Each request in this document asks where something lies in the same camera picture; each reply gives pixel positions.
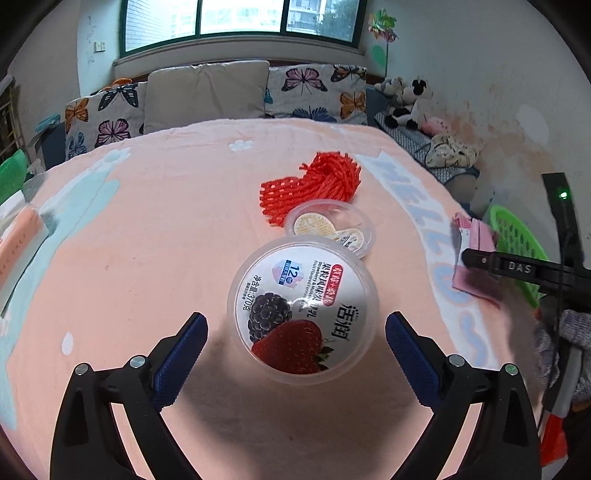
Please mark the green plastic container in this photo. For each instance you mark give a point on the green plastic container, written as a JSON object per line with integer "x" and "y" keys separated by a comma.
{"x": 11, "y": 175}

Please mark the red plastic object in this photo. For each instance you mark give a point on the red plastic object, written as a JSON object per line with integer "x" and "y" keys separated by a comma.
{"x": 556, "y": 438}

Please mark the pink printed blanket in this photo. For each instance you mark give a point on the pink printed blanket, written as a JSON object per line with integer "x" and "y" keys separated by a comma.
{"x": 161, "y": 258}

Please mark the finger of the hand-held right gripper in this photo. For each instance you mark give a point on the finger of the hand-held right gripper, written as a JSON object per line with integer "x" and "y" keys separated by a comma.
{"x": 503, "y": 266}

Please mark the grey plush toy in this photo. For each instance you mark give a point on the grey plush toy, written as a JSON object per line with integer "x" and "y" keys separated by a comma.
{"x": 390, "y": 85}

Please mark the beige cushion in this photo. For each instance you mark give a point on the beige cushion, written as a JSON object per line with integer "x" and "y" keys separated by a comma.
{"x": 203, "y": 97}

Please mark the window with green frame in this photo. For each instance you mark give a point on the window with green frame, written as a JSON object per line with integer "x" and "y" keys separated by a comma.
{"x": 231, "y": 18}

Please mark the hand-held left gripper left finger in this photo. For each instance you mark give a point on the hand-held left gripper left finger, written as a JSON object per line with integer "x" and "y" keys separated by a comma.
{"x": 180, "y": 360}

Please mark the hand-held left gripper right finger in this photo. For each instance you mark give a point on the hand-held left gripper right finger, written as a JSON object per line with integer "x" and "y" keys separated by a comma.
{"x": 411, "y": 360}

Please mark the metal rack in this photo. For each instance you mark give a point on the metal rack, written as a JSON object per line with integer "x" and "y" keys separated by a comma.
{"x": 9, "y": 120}

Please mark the blue sofa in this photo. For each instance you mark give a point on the blue sofa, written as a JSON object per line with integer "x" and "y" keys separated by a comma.
{"x": 51, "y": 147}

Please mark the yogurt cup with berry lid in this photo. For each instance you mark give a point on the yogurt cup with berry lid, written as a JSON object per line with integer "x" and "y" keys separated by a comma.
{"x": 295, "y": 295}

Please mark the pink tissue pack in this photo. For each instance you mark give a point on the pink tissue pack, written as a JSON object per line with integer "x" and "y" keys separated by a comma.
{"x": 18, "y": 249}

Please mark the black white cow plush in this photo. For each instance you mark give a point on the black white cow plush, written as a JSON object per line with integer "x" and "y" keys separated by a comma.
{"x": 413, "y": 104}

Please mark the red foam fruit net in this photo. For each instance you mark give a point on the red foam fruit net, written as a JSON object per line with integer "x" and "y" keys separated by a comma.
{"x": 323, "y": 180}

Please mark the butterfly print pillow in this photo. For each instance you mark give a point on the butterfly print pillow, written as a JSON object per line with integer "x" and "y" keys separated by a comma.
{"x": 106, "y": 120}
{"x": 318, "y": 92}

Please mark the teal bag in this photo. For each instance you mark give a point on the teal bag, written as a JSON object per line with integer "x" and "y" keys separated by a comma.
{"x": 48, "y": 122}

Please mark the checked blue cloth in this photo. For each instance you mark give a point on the checked blue cloth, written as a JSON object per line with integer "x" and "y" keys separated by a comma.
{"x": 406, "y": 138}

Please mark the colourful pinwheel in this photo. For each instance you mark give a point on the colourful pinwheel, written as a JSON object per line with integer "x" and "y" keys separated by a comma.
{"x": 382, "y": 25}

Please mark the pink plush toy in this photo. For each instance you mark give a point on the pink plush toy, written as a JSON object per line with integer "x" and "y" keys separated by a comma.
{"x": 436, "y": 125}

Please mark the green plastic mesh basket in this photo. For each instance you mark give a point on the green plastic mesh basket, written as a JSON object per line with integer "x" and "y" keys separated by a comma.
{"x": 512, "y": 235}

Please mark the cream patterned cloth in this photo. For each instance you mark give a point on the cream patterned cloth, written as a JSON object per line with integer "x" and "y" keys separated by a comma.
{"x": 450, "y": 152}

